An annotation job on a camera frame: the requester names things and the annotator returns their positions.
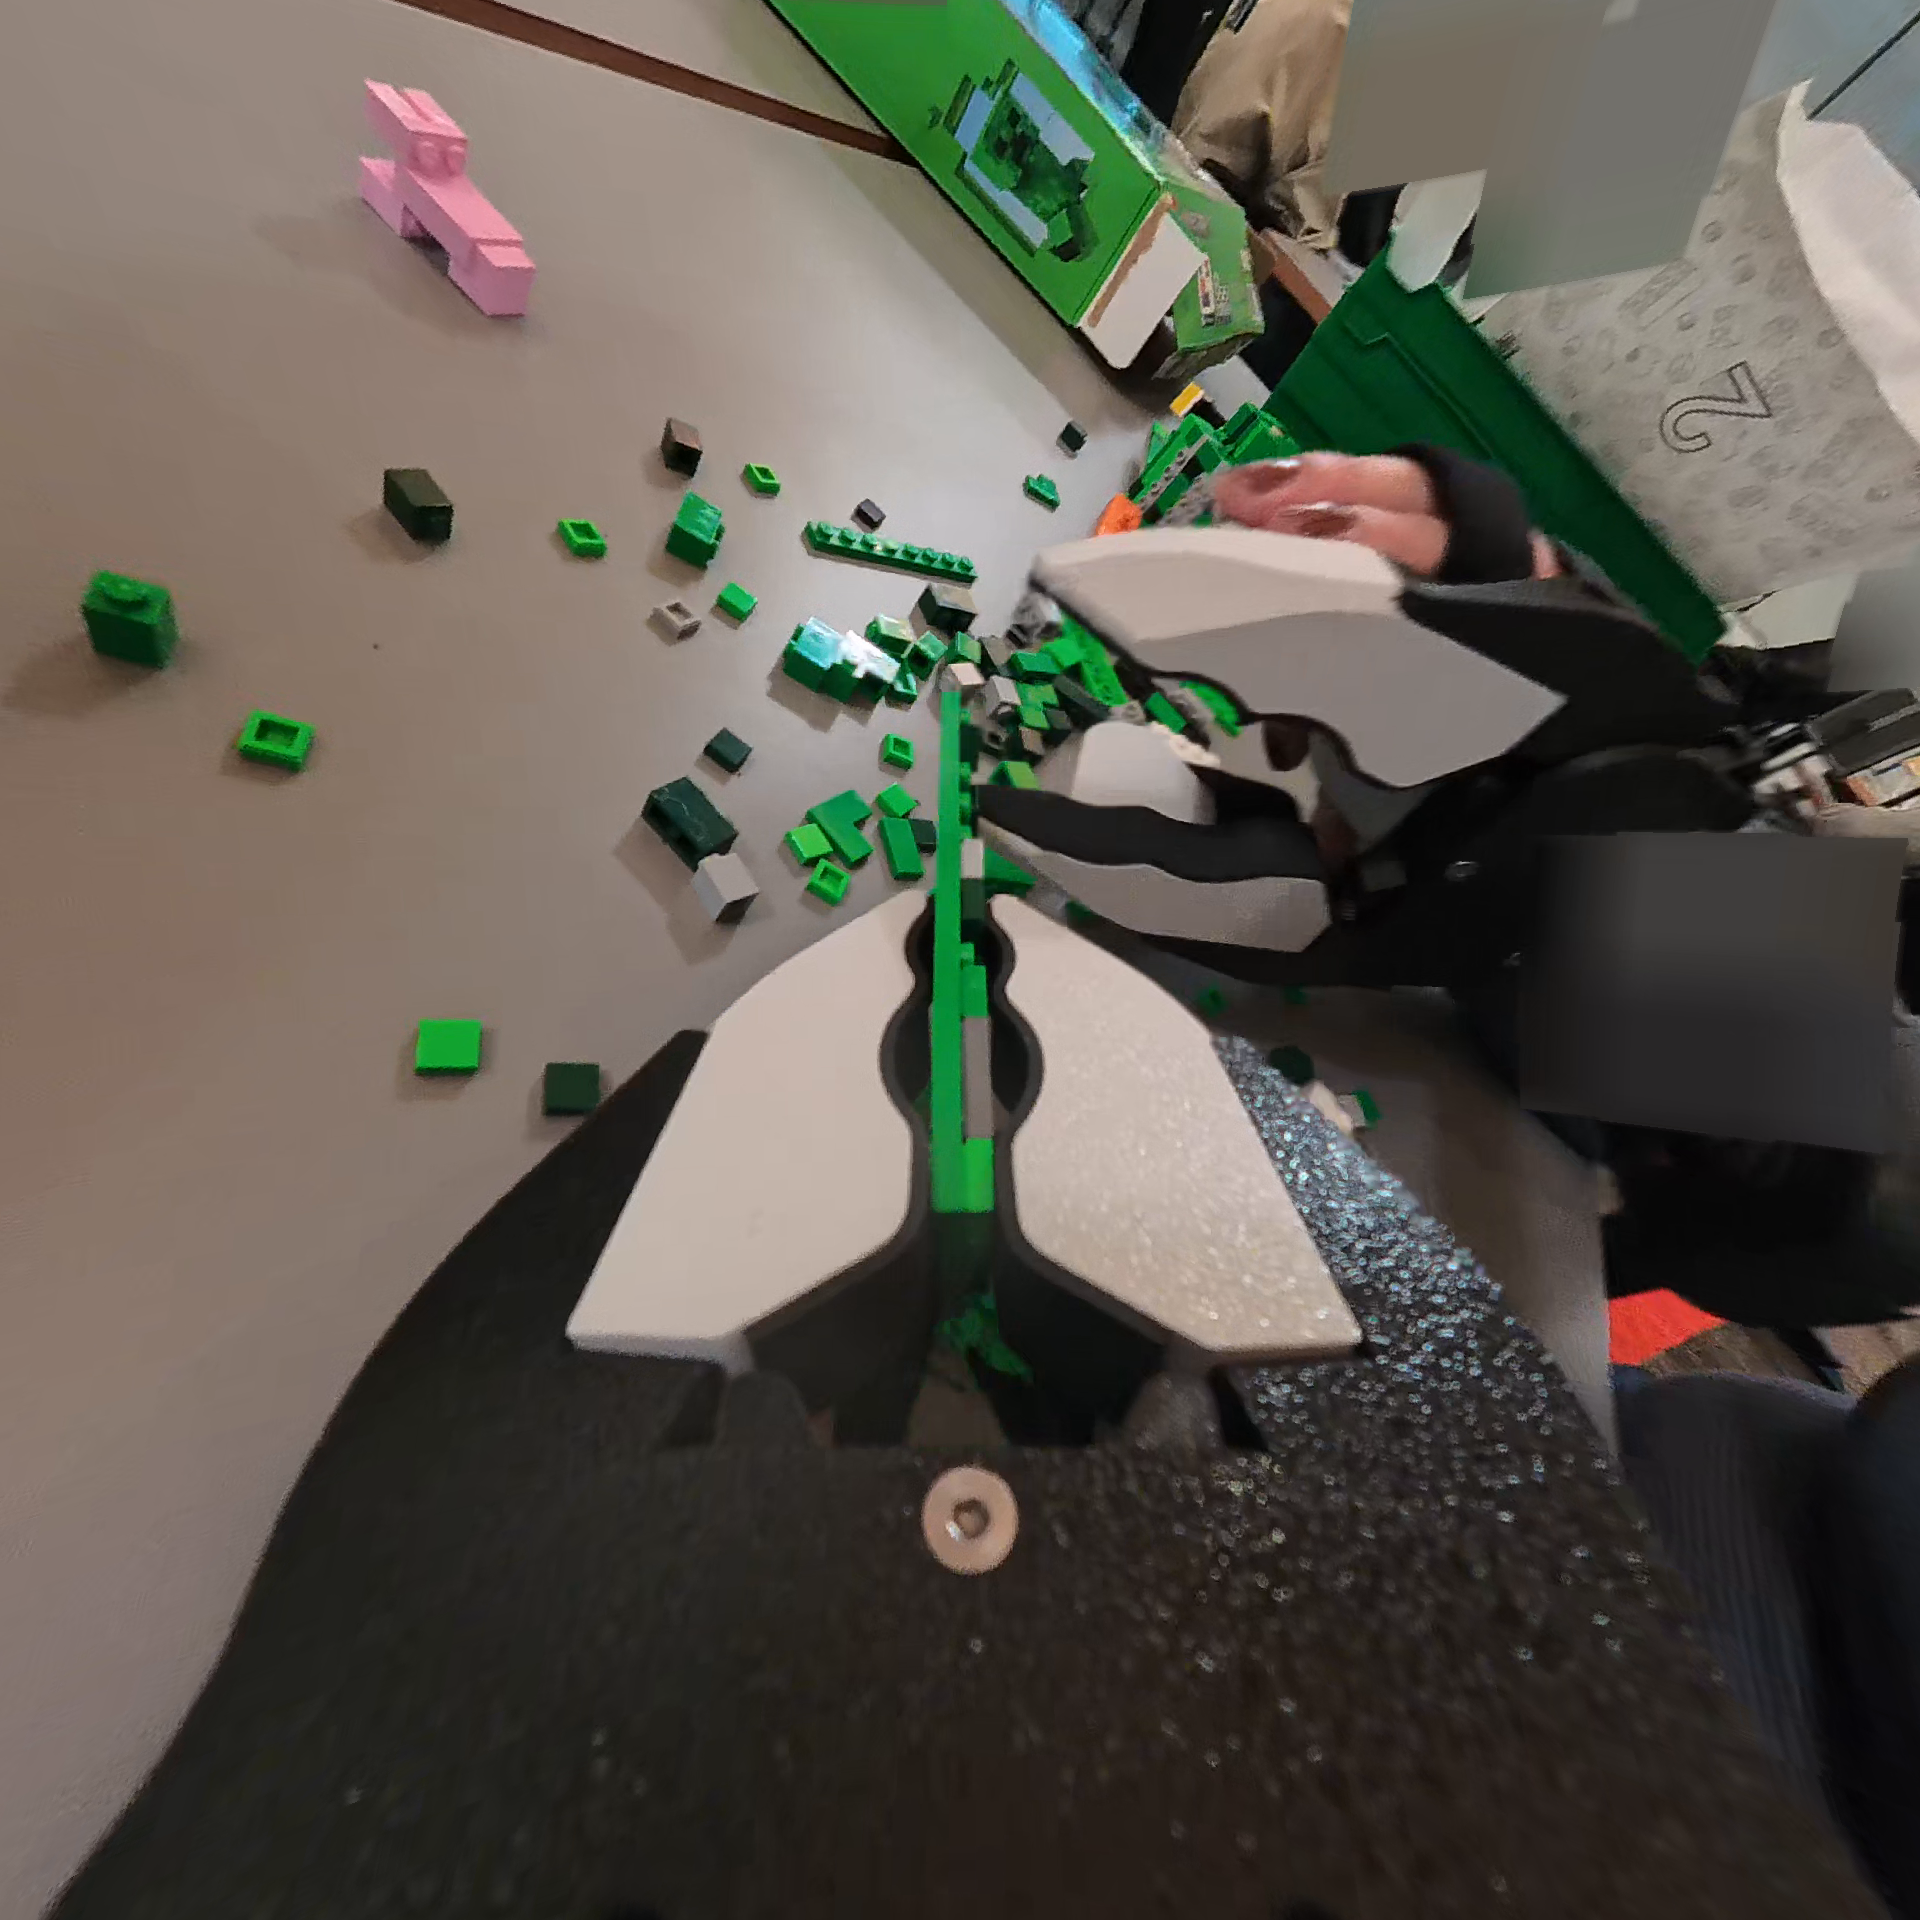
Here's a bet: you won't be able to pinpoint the scattered small green bricks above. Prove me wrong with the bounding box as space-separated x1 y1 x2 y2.
79 415 1386 1146

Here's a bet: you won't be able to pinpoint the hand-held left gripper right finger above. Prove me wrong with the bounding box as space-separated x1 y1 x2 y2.
983 893 1368 1450

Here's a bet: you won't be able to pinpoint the long green brick plate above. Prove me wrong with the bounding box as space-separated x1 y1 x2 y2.
800 516 983 585

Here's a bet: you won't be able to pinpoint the green mosaic tile panel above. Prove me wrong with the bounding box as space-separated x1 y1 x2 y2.
928 690 999 1219

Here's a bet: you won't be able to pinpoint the dark green long brick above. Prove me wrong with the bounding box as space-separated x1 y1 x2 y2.
643 774 743 869

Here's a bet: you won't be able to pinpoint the person's right hand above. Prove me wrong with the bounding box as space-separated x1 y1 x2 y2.
1211 444 1567 581

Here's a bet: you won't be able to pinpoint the built green brick structure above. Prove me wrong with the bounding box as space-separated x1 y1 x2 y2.
1124 402 1303 530

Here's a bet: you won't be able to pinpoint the orange red object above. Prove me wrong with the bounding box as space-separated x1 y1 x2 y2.
1609 1284 1731 1370

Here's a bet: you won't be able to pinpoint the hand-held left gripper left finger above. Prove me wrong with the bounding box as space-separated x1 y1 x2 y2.
564 892 942 1450

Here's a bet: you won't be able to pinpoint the grey desk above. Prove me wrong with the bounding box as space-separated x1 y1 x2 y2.
0 0 1622 1913

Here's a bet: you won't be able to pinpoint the pink brick pig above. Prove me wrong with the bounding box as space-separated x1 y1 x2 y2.
356 78 540 322

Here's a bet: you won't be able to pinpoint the green brick set box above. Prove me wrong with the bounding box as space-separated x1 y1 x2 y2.
762 0 1267 380

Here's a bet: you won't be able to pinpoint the printed white paper bag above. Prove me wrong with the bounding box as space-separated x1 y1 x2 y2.
1477 82 1920 597

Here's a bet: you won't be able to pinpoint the green storage bin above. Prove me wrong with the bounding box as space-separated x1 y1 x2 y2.
1265 245 1731 666

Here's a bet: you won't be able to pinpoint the person's blue trousers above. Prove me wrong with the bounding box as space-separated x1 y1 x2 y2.
1612 1349 1920 1896

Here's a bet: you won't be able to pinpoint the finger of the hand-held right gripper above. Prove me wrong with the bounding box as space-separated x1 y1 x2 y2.
973 781 1338 955
1030 530 1573 789

